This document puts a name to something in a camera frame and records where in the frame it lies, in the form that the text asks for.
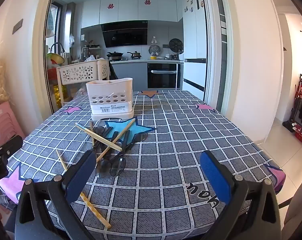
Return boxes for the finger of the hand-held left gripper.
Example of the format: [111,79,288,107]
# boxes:
[0,135,23,159]

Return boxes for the beige plastic utensil holder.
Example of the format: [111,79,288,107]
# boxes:
[86,78,136,122]

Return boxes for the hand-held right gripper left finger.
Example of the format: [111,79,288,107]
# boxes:
[15,151,99,240]

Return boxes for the red plastic basket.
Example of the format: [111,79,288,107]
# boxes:
[47,67,59,80]

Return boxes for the black round mould pan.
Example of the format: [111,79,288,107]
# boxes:
[169,38,183,52]

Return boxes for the white wall cabinets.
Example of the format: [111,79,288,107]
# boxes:
[81,0,184,29]

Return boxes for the beige flower-cutout storage cart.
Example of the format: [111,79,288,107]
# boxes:
[56,59,110,105]

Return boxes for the grey checkered star tablecloth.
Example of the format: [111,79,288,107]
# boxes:
[0,90,285,240]

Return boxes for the grey wall panel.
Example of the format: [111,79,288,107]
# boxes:
[12,19,23,34]

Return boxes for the curved kitchen faucet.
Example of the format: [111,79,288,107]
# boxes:
[50,42,66,58]

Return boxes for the black range hood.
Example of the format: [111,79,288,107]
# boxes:
[101,20,149,48]

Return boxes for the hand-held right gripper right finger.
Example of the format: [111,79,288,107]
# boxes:
[200,151,285,240]

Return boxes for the white refrigerator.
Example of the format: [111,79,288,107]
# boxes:
[182,0,208,100]

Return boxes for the dark translucent plastic spoon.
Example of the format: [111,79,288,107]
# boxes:
[97,127,114,178]
[121,132,149,153]
[92,126,116,153]
[110,130,131,177]

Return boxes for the pink plastic stool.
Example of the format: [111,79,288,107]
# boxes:
[0,101,25,143]

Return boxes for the black built-in oven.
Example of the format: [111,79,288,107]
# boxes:
[147,62,178,89]

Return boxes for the gold foil bag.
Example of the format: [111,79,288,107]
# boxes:
[52,84,66,108]

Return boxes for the yellow green colander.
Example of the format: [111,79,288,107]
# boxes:
[47,53,65,65]

